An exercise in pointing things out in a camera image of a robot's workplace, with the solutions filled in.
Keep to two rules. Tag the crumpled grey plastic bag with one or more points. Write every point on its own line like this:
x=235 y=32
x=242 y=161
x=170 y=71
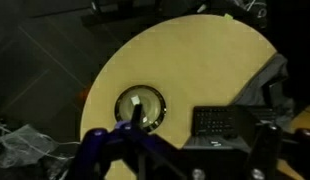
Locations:
x=23 y=146

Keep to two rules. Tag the black laptop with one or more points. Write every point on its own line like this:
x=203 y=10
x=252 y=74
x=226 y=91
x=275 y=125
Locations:
x=213 y=121

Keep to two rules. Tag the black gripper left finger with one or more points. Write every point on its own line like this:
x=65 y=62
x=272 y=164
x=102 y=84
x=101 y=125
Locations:
x=95 y=146

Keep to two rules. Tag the green tape piece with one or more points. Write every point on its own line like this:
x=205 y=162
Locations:
x=228 y=15

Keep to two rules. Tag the grey cloth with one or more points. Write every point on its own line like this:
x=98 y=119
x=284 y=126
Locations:
x=261 y=83

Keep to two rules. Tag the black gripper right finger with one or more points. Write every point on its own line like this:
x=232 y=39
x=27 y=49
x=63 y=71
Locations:
x=266 y=150

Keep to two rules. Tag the round bowl with dark rim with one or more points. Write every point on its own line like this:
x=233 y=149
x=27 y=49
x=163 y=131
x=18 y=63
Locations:
x=153 y=103

